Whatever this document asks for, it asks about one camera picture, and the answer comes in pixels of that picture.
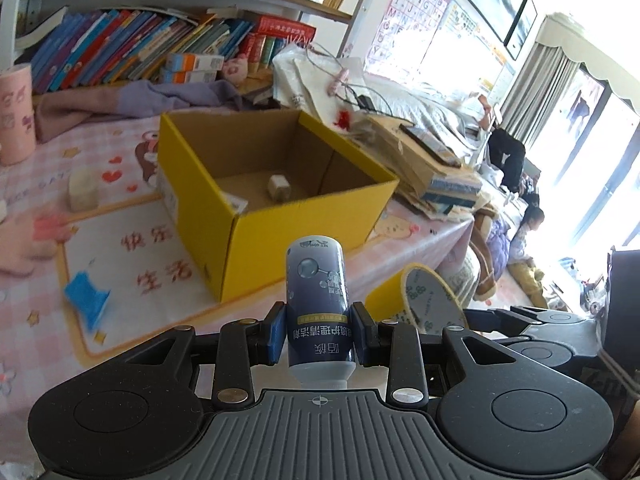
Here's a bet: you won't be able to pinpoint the red boxed books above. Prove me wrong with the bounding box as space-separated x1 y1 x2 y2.
237 14 317 73

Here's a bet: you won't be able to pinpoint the pink cylinder container with stickers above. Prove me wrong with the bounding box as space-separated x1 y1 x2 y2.
0 64 37 167

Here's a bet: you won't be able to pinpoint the dark blue spray bottle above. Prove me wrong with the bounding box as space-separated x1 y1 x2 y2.
285 235 357 389

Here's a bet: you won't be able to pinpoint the black clothes pile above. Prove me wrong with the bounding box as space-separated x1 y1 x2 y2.
487 127 528 193

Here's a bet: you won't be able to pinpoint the white charger plug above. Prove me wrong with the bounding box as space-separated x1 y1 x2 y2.
267 174 292 203

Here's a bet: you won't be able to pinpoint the pink sponge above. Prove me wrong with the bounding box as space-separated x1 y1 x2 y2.
0 209 63 277

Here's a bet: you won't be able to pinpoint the beige cube block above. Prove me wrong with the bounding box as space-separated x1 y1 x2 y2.
68 167 99 212

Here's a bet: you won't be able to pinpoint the yellow tape roll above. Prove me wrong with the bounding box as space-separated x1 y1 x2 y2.
365 262 468 336

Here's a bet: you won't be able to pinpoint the grey curtain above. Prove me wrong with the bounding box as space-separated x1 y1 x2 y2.
500 12 616 161

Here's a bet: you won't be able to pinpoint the yellow plush toy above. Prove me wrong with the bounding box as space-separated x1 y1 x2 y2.
510 260 546 298

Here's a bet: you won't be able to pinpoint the blue sponge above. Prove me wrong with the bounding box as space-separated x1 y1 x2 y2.
64 269 112 333

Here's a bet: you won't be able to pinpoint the orange and white box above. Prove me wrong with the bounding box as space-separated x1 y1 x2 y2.
161 69 218 86
165 53 225 73

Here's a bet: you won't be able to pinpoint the white plastic bag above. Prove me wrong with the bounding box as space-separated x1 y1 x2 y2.
272 45 371 126

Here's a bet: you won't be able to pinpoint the row of colourful books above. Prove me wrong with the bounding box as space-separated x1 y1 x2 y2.
15 7 256 93

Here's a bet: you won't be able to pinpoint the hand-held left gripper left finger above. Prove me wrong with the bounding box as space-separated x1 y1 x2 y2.
112 301 287 407

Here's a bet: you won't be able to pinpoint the pink and purple cloth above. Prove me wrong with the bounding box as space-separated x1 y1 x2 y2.
32 80 243 143

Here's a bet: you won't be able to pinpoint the pink checkered desktop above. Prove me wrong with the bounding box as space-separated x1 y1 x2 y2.
0 110 476 396

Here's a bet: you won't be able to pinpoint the wall poster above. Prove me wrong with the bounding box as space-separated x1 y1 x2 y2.
365 0 451 68

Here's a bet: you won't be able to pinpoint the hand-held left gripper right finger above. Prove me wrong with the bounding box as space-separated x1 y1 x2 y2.
350 301 521 405

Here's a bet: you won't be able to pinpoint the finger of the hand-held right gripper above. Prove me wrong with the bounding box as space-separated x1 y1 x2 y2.
495 334 532 357
462 307 543 333

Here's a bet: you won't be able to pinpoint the yellow cardboard box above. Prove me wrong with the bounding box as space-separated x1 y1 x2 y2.
156 108 400 303

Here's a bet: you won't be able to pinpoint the pink pig plush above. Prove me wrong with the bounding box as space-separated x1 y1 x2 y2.
223 55 249 83

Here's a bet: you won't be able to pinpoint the stack of cardboard and papers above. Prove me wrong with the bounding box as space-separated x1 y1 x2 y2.
350 112 483 221

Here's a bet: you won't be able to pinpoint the white bedding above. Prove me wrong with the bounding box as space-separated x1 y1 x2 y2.
360 72 496 161

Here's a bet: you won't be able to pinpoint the person's right forearm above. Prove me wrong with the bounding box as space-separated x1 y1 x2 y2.
607 395 640 480

